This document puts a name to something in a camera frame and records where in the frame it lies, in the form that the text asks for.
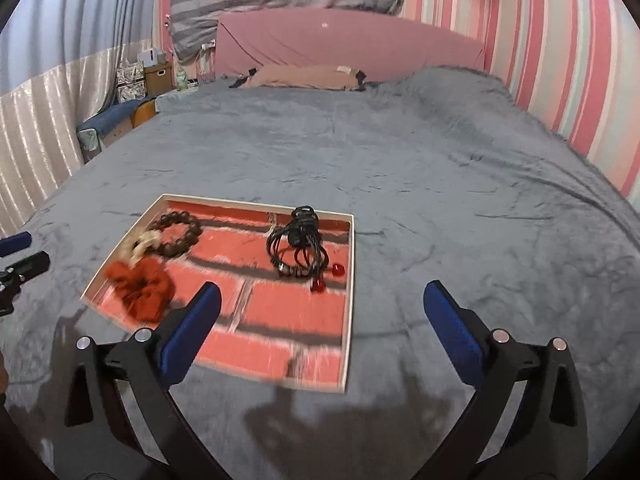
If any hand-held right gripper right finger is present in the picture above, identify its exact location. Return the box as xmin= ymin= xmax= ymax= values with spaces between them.
xmin=423 ymin=280 xmax=589 ymax=480

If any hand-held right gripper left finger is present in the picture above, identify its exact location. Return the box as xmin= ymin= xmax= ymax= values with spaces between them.
xmin=64 ymin=281 xmax=223 ymax=480

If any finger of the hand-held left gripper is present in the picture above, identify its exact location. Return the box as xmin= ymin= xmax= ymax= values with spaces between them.
xmin=0 ymin=251 xmax=52 ymax=317
xmin=0 ymin=231 xmax=33 ymax=257

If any orange scrunchie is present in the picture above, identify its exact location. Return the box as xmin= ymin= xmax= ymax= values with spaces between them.
xmin=103 ymin=257 xmax=174 ymax=324

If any brown wooden bead bracelet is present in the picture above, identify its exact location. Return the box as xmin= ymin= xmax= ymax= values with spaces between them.
xmin=149 ymin=211 xmax=204 ymax=261

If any brick-lined jewelry tray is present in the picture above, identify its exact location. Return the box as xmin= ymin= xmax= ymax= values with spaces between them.
xmin=80 ymin=193 xmax=355 ymax=394

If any cream satin scrunchie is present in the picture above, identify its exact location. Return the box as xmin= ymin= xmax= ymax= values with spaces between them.
xmin=130 ymin=229 xmax=164 ymax=265

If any black cord bracelet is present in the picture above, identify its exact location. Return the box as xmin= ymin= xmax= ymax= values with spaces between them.
xmin=267 ymin=222 xmax=332 ymax=280

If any red cherry hair tie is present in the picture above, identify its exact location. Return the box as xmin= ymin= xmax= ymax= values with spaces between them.
xmin=310 ymin=260 xmax=348 ymax=294

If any blue and cream curtain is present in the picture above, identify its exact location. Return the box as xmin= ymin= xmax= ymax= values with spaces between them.
xmin=0 ymin=0 xmax=174 ymax=237

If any blue cushioned bench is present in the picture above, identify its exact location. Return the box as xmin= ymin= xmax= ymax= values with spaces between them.
xmin=76 ymin=99 xmax=144 ymax=153

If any grey plush blanket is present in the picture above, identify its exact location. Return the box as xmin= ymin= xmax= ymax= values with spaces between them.
xmin=0 ymin=65 xmax=640 ymax=480

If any patterned storage box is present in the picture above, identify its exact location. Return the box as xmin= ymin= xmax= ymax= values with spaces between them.
xmin=116 ymin=59 xmax=146 ymax=104

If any brown cardboard box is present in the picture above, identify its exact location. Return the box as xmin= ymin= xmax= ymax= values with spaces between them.
xmin=143 ymin=62 xmax=169 ymax=97

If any tan pillow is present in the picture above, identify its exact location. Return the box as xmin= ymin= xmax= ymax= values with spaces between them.
xmin=238 ymin=63 xmax=369 ymax=92

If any pink headboard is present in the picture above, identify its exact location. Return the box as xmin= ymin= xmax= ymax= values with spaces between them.
xmin=213 ymin=8 xmax=486 ymax=84

